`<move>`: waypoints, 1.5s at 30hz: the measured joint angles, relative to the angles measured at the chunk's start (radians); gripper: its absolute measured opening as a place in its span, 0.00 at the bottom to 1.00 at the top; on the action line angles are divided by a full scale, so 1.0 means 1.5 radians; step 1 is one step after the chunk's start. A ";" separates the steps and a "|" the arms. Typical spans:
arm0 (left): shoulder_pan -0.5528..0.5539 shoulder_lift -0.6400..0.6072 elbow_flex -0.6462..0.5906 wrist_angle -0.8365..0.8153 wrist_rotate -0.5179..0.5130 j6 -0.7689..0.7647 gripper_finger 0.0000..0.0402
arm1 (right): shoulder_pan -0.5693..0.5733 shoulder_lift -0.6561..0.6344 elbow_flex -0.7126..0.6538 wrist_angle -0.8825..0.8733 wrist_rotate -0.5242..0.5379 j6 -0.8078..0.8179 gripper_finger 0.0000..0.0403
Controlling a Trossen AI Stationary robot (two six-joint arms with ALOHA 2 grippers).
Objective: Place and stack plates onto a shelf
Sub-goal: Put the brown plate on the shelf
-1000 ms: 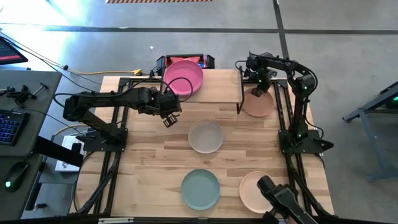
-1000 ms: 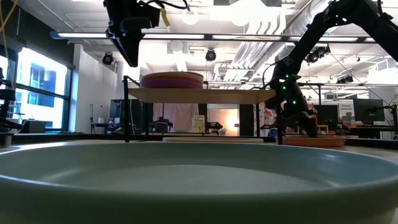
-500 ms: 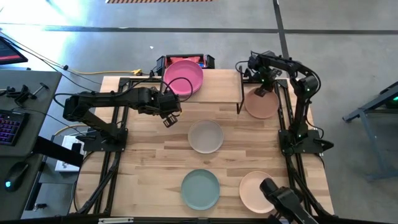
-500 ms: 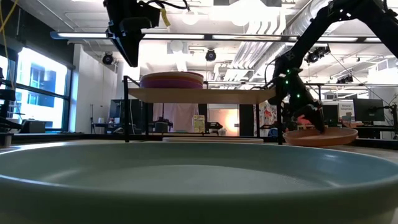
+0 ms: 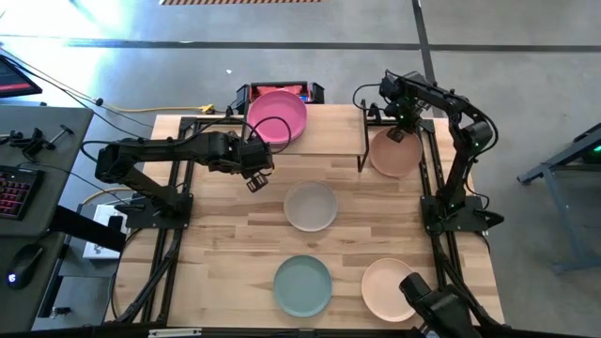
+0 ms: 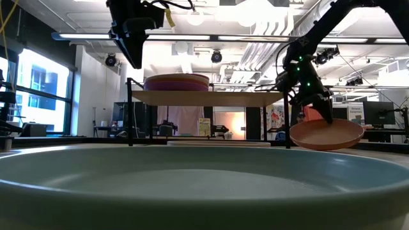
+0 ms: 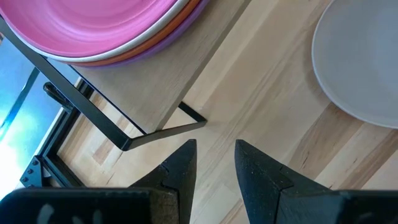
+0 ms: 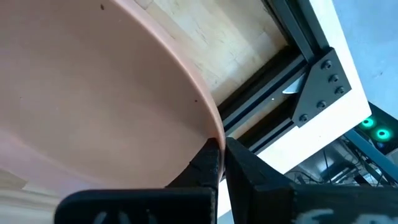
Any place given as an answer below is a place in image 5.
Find black table frame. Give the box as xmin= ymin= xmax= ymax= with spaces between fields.
xmin=105 ymin=115 xmax=506 ymax=330

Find wooden shelf riser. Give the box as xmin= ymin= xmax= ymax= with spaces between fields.
xmin=242 ymin=100 xmax=375 ymax=174

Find black computer mouse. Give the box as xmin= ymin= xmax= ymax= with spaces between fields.
xmin=7 ymin=243 xmax=46 ymax=290

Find yellow floor cable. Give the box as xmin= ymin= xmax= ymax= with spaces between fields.
xmin=100 ymin=103 xmax=216 ymax=115

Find black backlit keyboard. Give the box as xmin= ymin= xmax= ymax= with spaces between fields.
xmin=0 ymin=164 xmax=46 ymax=222

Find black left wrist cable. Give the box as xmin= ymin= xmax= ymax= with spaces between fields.
xmin=246 ymin=115 xmax=293 ymax=156

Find grey plate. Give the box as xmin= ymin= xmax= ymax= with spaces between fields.
xmin=283 ymin=180 xmax=339 ymax=233

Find white metal bracket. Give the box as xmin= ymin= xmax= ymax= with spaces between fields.
xmin=147 ymin=328 xmax=203 ymax=338

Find pink plate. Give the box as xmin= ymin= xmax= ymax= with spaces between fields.
xmin=246 ymin=89 xmax=309 ymax=146

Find red and black box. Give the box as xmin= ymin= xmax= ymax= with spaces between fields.
xmin=234 ymin=81 xmax=326 ymax=115

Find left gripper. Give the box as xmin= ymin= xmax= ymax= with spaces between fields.
xmin=233 ymin=136 xmax=276 ymax=193

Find grey metal cart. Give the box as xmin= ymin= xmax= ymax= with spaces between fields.
xmin=516 ymin=121 xmax=601 ymax=276

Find peach plate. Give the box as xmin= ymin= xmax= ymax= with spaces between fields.
xmin=368 ymin=127 xmax=424 ymax=178

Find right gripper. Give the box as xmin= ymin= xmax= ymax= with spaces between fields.
xmin=382 ymin=96 xmax=426 ymax=145

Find white box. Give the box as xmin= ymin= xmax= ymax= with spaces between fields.
xmin=83 ymin=204 xmax=128 ymax=262

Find grey desk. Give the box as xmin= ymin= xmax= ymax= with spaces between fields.
xmin=0 ymin=105 xmax=95 ymax=332

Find dark monitor red stripe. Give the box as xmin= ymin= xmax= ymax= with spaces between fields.
xmin=0 ymin=54 xmax=43 ymax=100

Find black clamp tool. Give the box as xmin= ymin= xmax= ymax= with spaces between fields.
xmin=0 ymin=124 xmax=75 ymax=159

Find black diagonal beam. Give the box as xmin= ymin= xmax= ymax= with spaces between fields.
xmin=49 ymin=205 xmax=128 ymax=254

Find cream plate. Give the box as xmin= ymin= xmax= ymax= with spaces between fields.
xmin=361 ymin=257 xmax=419 ymax=323

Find teal plate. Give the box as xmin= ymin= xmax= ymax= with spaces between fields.
xmin=272 ymin=254 xmax=333 ymax=318

